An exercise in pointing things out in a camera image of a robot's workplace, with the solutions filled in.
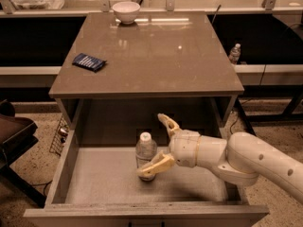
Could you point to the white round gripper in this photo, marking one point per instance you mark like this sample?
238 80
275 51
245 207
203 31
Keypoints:
184 148

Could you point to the clear plastic water bottle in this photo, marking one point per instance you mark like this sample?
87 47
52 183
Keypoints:
145 150

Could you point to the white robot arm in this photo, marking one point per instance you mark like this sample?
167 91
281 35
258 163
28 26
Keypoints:
239 160

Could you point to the open grey top drawer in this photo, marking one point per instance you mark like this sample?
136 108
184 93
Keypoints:
95 184

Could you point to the grey cabinet with counter top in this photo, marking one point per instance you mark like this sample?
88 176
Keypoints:
161 55

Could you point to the small bottle on far shelf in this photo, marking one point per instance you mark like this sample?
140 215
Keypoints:
235 53

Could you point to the blue snack packet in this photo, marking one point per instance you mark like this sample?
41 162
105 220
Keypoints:
88 62

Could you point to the white ceramic bowl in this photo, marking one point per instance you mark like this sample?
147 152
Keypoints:
126 12

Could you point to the dark chair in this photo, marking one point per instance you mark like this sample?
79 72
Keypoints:
16 138

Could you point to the wire mesh basket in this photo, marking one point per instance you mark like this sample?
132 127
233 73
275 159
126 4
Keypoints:
59 138

